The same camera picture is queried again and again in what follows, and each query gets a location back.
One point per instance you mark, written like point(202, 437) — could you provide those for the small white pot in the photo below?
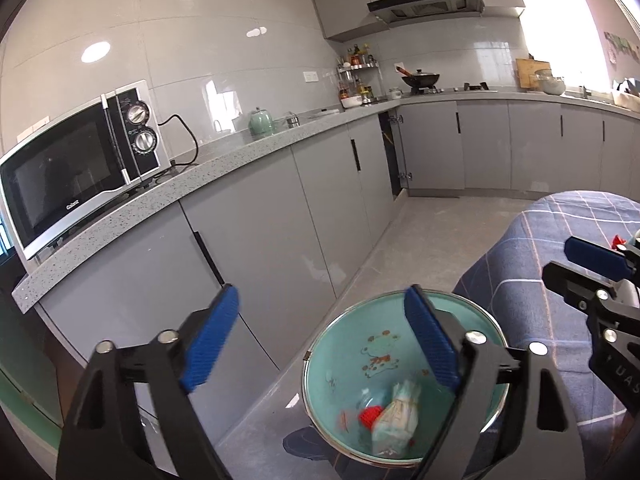
point(395, 93)

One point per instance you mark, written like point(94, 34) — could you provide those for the red plastic wrapper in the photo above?
point(619, 241)

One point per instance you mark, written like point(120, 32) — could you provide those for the metal spice rack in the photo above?
point(360, 70)

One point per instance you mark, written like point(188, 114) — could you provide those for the white bowl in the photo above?
point(351, 102)

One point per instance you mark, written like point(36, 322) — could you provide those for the crumpled plastic wrapper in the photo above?
point(395, 417)

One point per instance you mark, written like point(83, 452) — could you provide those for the gas stove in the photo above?
point(475, 87)

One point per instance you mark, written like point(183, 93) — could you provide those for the blue plaid tablecloth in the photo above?
point(525, 260)

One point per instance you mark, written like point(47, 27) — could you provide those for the small metal pot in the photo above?
point(292, 120)

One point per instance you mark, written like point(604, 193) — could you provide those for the black range hood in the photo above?
point(425, 5)

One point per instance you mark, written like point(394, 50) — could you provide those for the teal enamel basin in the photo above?
point(350, 340)

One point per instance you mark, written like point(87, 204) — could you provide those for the white wall socket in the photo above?
point(310, 76)

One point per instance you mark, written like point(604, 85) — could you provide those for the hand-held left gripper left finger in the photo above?
point(210, 345)

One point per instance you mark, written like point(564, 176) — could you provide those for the red bottle cap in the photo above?
point(370, 416)

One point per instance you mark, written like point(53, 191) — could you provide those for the metal mixing bowl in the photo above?
point(550, 85)

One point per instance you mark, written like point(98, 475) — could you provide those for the grey kitchen counter cabinets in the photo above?
point(280, 210)

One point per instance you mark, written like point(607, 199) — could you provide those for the bright window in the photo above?
point(560, 25)

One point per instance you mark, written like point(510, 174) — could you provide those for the green glass jar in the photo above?
point(261, 122)

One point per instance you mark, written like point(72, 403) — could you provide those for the black wok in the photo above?
point(422, 80)

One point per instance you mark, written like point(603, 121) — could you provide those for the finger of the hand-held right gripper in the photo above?
point(570, 280)
point(595, 254)

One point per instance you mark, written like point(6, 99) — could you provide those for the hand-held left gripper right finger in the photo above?
point(430, 345)

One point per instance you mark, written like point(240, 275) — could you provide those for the metal faucet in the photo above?
point(585, 91)

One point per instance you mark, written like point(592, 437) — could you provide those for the silver black microwave oven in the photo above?
point(65, 180)

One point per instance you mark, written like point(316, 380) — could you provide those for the wooden cutting board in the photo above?
point(525, 72)

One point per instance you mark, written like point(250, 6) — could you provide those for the white plastic bag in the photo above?
point(627, 95)

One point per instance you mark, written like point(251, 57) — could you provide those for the hanging cloths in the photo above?
point(622, 45)

